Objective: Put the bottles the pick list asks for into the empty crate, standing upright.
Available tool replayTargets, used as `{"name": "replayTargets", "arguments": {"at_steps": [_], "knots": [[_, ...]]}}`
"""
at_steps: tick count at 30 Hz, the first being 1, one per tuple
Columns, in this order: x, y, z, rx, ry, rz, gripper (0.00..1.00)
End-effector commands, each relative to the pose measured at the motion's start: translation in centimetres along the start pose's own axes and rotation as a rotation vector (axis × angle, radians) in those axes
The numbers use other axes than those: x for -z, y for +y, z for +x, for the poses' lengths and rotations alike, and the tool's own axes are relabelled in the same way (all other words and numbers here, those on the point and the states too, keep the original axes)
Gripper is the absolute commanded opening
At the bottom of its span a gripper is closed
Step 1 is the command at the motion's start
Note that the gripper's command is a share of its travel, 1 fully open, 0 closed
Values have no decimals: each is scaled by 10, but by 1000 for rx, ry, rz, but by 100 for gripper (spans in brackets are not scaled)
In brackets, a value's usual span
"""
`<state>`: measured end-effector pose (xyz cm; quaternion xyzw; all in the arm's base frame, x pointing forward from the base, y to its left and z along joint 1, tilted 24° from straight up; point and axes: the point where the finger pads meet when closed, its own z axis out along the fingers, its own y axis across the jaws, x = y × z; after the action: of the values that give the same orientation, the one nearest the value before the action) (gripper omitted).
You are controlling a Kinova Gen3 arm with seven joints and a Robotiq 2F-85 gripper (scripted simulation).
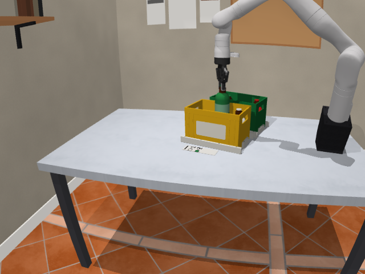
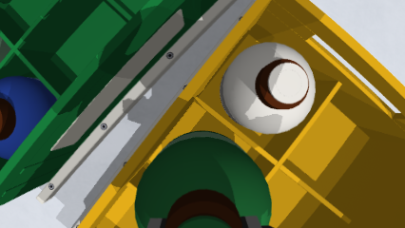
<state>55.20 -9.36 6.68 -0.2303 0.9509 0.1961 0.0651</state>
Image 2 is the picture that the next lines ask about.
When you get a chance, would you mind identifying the yellow crate with dividers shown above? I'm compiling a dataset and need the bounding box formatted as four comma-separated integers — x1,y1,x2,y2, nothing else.
77,0,405,228

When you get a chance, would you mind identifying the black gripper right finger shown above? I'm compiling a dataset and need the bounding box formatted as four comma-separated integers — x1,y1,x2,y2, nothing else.
241,216,274,228

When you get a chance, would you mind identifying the blue bottle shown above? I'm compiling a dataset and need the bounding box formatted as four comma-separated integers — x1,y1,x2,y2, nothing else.
0,76,57,160

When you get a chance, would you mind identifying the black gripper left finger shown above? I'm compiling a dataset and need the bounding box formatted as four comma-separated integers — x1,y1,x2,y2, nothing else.
147,218,166,228

